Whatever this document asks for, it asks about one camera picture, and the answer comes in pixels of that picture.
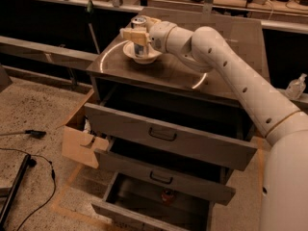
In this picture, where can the clear plastic bottle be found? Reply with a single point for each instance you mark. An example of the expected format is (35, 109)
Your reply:
(296, 87)

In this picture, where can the grey metal drawer cabinet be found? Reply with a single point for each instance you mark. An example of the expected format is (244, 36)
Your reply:
(167, 83)

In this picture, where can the brown cardboard box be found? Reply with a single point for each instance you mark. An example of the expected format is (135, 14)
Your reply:
(80, 144)

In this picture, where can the grey drawer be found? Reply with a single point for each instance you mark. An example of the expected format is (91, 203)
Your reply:
(167, 130)
(165, 169)
(140, 205)

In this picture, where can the grey middle drawer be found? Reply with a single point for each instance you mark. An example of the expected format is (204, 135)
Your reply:
(165, 169)

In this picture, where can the white paper bowl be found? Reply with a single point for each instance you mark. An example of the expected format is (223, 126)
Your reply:
(128, 50)

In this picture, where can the green handled stick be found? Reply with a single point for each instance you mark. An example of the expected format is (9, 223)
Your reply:
(89, 13)

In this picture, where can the red can in drawer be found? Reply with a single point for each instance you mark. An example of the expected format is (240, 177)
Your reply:
(167, 196)

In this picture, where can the black handled floor tool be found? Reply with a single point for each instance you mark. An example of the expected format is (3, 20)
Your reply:
(33, 133)

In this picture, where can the silver blue redbull can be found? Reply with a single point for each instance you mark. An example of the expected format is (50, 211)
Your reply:
(139, 23)

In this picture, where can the black bar on floor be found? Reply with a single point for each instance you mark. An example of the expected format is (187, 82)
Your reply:
(9, 193)

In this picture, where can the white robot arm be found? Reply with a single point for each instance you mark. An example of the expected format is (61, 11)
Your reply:
(278, 119)

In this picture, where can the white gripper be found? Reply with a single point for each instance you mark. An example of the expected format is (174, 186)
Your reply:
(160, 36)

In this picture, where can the grey top drawer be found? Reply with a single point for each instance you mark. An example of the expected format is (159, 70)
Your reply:
(167, 130)

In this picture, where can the grey bottom drawer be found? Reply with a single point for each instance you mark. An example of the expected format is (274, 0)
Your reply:
(140, 205)

